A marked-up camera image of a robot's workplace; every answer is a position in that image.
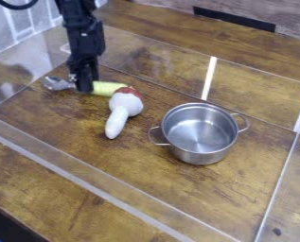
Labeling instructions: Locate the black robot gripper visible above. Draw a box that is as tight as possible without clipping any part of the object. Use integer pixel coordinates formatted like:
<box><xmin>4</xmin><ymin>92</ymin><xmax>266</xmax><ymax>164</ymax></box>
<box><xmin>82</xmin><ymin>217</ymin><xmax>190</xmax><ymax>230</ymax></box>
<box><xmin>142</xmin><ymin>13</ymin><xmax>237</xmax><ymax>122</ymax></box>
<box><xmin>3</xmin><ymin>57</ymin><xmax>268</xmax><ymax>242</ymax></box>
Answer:
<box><xmin>55</xmin><ymin>0</ymin><xmax>104</xmax><ymax>93</ymax></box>

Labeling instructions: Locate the white red toy mushroom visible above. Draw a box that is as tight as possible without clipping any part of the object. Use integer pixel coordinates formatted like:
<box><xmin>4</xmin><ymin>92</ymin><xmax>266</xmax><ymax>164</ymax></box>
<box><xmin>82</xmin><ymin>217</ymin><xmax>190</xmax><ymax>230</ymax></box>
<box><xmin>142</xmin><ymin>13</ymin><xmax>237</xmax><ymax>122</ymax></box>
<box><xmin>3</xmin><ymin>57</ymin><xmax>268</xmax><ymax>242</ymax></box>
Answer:
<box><xmin>104</xmin><ymin>87</ymin><xmax>143</xmax><ymax>139</ymax></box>

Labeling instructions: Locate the stainless steel pot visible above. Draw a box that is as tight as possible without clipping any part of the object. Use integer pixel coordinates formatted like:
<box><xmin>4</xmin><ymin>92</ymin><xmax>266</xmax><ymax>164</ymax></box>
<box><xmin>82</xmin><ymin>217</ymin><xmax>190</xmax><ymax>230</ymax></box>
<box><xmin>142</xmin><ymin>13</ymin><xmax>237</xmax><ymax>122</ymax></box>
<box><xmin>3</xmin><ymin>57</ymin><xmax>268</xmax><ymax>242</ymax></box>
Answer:
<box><xmin>148</xmin><ymin>102</ymin><xmax>250</xmax><ymax>165</ymax></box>

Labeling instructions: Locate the black cable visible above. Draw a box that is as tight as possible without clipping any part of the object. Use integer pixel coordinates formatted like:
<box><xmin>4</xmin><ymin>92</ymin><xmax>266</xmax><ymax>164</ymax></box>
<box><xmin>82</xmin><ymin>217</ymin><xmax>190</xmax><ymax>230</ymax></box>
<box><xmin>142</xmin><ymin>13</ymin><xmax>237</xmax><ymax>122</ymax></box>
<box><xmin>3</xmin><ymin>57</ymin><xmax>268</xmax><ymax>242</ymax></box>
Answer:
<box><xmin>0</xmin><ymin>0</ymin><xmax>40</xmax><ymax>11</ymax></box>

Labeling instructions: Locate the clear acrylic enclosure panel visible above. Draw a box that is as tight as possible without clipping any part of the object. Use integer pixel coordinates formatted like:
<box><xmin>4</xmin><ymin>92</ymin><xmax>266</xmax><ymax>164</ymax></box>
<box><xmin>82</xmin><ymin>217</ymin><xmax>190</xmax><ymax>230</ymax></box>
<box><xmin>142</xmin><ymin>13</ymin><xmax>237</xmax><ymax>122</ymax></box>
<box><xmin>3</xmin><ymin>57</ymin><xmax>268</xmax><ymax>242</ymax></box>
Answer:
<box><xmin>0</xmin><ymin>28</ymin><xmax>300</xmax><ymax>242</ymax></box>

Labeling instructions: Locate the black wall baseboard strip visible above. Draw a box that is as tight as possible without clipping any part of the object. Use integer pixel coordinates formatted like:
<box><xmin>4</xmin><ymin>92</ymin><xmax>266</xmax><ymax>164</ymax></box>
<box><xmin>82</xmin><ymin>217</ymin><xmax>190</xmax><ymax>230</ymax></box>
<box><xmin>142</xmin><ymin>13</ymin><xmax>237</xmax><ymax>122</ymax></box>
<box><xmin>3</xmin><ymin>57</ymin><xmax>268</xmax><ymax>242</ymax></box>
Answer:
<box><xmin>193</xmin><ymin>7</ymin><xmax>276</xmax><ymax>32</ymax></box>

